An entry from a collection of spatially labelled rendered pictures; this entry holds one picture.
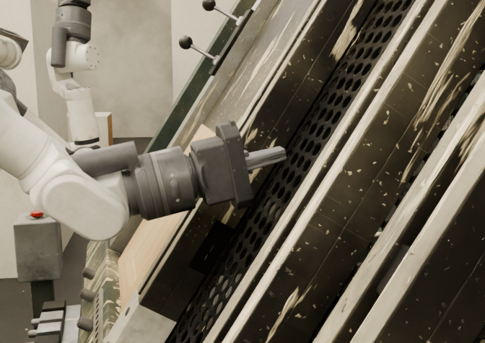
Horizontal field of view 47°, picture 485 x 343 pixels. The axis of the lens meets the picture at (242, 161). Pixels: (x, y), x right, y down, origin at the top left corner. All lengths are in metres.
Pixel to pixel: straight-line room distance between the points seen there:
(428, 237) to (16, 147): 0.48
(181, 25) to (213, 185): 4.26
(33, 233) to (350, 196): 1.29
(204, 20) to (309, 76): 4.13
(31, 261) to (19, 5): 2.12
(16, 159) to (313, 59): 0.45
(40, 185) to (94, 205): 0.07
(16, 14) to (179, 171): 2.93
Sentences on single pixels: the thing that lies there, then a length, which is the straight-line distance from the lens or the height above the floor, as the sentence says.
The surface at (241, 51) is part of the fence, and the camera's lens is 1.48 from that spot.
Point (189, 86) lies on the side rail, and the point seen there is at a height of 1.31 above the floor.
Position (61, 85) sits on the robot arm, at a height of 1.33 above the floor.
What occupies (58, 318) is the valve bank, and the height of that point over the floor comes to 0.76.
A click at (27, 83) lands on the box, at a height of 1.23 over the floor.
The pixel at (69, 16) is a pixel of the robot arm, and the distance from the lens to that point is 1.47.
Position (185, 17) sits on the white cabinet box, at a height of 1.70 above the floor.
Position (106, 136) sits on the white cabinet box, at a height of 0.50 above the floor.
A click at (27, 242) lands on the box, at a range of 1.72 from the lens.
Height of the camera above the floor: 1.41
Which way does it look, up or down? 11 degrees down
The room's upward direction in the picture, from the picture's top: straight up
